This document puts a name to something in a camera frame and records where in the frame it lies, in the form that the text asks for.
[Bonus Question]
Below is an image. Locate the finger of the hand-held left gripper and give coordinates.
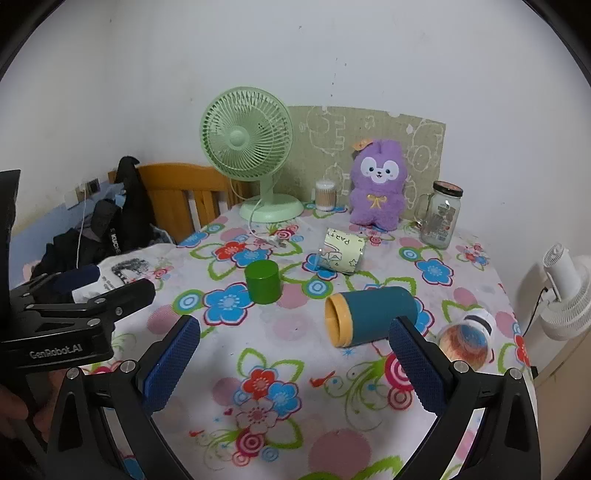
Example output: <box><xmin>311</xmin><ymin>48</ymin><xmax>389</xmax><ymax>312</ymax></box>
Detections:
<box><xmin>9</xmin><ymin>265</ymin><xmax>100</xmax><ymax>303</ymax></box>
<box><xmin>23</xmin><ymin>279</ymin><xmax>156</xmax><ymax>324</ymax></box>

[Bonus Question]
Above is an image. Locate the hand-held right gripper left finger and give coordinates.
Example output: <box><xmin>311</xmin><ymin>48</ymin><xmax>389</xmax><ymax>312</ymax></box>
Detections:
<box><xmin>45</xmin><ymin>315</ymin><xmax>201</xmax><ymax>480</ymax></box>

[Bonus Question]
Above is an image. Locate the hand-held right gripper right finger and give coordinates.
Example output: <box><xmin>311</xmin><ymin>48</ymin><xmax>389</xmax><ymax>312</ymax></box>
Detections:
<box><xmin>388</xmin><ymin>316</ymin><xmax>541</xmax><ymax>480</ymax></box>

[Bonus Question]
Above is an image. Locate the teal cup with yellow rim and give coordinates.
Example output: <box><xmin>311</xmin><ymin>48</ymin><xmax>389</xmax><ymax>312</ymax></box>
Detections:
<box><xmin>324</xmin><ymin>286</ymin><xmax>423</xmax><ymax>349</ymax></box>

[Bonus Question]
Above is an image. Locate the clear cup white lid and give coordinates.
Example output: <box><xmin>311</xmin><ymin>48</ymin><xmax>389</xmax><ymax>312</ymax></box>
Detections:
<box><xmin>436</xmin><ymin>310</ymin><xmax>496</xmax><ymax>365</ymax></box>

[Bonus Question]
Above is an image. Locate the pale green paper cup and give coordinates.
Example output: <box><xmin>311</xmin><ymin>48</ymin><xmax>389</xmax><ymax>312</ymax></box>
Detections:
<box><xmin>305</xmin><ymin>227</ymin><xmax>366</xmax><ymax>276</ymax></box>

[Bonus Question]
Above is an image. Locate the person's left hand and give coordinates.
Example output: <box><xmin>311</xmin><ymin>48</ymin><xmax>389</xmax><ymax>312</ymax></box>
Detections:
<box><xmin>0</xmin><ymin>369</ymin><xmax>61</xmax><ymax>439</ymax></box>

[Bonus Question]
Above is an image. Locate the white printed cloth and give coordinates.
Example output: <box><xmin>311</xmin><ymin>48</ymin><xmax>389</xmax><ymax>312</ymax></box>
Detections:
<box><xmin>74</xmin><ymin>251</ymin><xmax>172</xmax><ymax>304</ymax></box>

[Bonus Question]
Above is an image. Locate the pile of dark clothes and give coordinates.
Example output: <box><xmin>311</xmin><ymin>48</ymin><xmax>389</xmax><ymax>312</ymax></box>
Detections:
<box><xmin>32</xmin><ymin>156</ymin><xmax>160</xmax><ymax>287</ymax></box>

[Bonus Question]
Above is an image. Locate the floral tablecloth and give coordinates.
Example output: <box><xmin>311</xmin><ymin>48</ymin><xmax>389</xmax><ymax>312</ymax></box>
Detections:
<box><xmin>83</xmin><ymin>203</ymin><xmax>539</xmax><ymax>480</ymax></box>

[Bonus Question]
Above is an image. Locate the glass jar mug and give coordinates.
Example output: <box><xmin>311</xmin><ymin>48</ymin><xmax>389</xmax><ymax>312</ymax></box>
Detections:
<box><xmin>414</xmin><ymin>181</ymin><xmax>464</xmax><ymax>250</ymax></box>

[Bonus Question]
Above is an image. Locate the beige cabinet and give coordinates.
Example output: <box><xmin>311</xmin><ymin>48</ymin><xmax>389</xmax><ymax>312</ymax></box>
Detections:
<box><xmin>531</xmin><ymin>323</ymin><xmax>591</xmax><ymax>480</ymax></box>

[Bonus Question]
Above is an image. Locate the white fan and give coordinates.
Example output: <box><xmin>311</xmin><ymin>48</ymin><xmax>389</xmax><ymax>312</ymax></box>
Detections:
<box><xmin>538</xmin><ymin>242</ymin><xmax>591</xmax><ymax>342</ymax></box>

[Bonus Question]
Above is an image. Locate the purple plush toy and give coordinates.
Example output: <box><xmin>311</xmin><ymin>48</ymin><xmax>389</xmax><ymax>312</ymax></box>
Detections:
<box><xmin>348</xmin><ymin>138</ymin><xmax>409</xmax><ymax>232</ymax></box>

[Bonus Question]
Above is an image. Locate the cotton swab container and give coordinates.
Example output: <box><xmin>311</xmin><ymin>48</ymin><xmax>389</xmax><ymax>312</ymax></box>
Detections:
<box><xmin>315</xmin><ymin>179</ymin><xmax>338</xmax><ymax>212</ymax></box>

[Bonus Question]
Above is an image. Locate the green desk fan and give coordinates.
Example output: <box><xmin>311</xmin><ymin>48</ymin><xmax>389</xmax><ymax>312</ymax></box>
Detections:
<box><xmin>200</xmin><ymin>88</ymin><xmax>305</xmax><ymax>223</ymax></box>

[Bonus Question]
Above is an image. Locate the green printed board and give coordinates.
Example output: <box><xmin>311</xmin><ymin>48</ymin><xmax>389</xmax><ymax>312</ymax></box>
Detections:
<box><xmin>287</xmin><ymin>106</ymin><xmax>446</xmax><ymax>219</ymax></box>

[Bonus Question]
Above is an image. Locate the white charger cable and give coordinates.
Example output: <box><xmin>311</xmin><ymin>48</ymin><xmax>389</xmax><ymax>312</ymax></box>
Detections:
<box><xmin>75</xmin><ymin>184</ymin><xmax>90</xmax><ymax>268</ymax></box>

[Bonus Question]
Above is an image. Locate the black power cable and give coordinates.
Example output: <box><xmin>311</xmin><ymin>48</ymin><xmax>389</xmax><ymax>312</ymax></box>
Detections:
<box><xmin>522</xmin><ymin>286</ymin><xmax>551</xmax><ymax>339</ymax></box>

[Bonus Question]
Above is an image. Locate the white fan cable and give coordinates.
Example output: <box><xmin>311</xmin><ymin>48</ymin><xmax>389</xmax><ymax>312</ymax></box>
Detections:
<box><xmin>248</xmin><ymin>203</ymin><xmax>289</xmax><ymax>250</ymax></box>

